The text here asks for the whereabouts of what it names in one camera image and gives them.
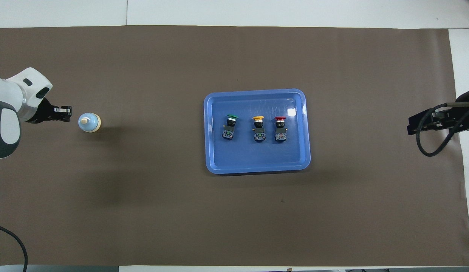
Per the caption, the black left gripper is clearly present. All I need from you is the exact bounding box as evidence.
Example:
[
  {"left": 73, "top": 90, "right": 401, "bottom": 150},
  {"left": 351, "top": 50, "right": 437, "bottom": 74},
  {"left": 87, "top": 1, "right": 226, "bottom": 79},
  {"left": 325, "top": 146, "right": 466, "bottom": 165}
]
[{"left": 30, "top": 97, "right": 72, "bottom": 124}]

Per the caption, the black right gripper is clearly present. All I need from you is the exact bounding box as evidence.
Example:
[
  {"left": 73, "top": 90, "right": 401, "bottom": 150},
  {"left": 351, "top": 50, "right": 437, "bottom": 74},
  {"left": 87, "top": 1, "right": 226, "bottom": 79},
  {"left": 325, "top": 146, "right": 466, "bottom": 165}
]
[{"left": 407, "top": 93, "right": 469, "bottom": 136}]

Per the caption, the light blue service bell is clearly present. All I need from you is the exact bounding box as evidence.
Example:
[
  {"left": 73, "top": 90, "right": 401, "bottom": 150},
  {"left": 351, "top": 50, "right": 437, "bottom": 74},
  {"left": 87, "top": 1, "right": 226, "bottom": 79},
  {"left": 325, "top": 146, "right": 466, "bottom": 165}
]
[{"left": 78, "top": 113, "right": 102, "bottom": 133}]

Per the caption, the red push button switch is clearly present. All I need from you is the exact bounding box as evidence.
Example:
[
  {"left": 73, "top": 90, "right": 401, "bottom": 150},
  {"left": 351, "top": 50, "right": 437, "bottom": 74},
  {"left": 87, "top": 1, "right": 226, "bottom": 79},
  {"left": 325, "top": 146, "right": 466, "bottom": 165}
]
[{"left": 273, "top": 116, "right": 288, "bottom": 143}]

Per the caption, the yellow push button switch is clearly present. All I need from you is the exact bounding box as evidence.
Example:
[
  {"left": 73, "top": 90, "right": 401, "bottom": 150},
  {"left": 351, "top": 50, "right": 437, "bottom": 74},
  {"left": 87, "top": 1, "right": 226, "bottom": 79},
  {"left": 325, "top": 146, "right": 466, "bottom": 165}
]
[{"left": 252, "top": 116, "right": 266, "bottom": 143}]

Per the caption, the green push button switch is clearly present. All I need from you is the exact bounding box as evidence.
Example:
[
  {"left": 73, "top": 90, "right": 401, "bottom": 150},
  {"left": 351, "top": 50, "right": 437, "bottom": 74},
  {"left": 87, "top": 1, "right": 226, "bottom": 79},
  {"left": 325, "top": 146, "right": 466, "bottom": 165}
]
[{"left": 221, "top": 114, "right": 238, "bottom": 140}]

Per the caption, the blue plastic tray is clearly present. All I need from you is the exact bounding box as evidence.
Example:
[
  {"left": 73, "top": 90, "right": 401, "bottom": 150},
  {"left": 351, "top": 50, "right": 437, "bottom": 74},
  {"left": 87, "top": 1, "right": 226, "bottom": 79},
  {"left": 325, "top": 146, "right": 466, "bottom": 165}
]
[{"left": 203, "top": 88, "right": 311, "bottom": 175}]

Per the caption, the brown table mat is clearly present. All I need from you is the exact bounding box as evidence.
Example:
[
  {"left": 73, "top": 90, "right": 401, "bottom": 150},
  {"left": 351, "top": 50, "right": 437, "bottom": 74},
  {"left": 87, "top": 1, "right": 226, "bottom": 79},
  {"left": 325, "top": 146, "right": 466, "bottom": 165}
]
[{"left": 0, "top": 25, "right": 469, "bottom": 267}]

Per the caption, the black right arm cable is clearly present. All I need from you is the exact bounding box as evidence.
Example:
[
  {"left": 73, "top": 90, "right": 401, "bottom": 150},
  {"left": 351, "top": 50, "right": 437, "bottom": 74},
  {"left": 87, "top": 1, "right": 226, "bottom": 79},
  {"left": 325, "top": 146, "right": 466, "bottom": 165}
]
[{"left": 415, "top": 101, "right": 469, "bottom": 158}]

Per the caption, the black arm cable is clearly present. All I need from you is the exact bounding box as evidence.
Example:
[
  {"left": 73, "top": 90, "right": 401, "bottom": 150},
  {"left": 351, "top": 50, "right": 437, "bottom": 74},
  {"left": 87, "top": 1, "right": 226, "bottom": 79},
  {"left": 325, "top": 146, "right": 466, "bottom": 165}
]
[
  {"left": 415, "top": 101, "right": 469, "bottom": 158},
  {"left": 0, "top": 223, "right": 28, "bottom": 272}
]

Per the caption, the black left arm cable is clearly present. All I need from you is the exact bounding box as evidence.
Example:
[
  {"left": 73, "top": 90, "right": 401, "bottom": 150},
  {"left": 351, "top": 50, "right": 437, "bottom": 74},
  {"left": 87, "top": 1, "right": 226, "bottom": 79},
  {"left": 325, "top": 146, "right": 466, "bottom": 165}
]
[{"left": 0, "top": 223, "right": 28, "bottom": 272}]

